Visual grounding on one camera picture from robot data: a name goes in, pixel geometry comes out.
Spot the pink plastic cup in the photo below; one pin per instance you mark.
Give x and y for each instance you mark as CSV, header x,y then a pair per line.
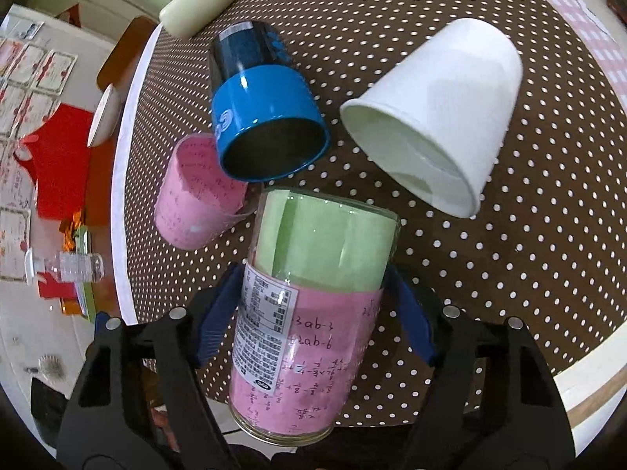
x,y
196,196

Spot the red paper sheet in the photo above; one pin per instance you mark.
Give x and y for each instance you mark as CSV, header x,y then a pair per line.
x,y
61,161

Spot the white bowl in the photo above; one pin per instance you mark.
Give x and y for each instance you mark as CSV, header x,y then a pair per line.
x,y
104,113

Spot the cream plastic bottle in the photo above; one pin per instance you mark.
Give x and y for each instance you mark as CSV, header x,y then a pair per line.
x,y
198,2

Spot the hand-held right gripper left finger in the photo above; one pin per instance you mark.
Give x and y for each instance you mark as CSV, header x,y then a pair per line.
x,y
215,320

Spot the white paper cup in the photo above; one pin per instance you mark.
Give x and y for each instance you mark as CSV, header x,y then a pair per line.
x,y
436,112

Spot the pink checkered cloth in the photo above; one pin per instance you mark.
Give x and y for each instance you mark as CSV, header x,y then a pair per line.
x,y
573,5

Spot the clear plastic water bottle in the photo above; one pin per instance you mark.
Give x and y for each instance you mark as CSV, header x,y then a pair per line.
x,y
68,268

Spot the blue metal cup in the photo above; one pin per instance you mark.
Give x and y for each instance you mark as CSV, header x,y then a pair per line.
x,y
267,107

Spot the wooden chair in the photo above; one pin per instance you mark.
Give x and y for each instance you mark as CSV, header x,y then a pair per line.
x,y
105,107

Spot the glass cup with pink-green paper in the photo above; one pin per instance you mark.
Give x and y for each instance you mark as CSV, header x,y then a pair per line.
x,y
303,323

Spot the brown polka dot tablecloth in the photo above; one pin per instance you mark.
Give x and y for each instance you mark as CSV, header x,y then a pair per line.
x,y
441,254

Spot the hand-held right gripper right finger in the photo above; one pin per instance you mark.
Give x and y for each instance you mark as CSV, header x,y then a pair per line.
x,y
416,320

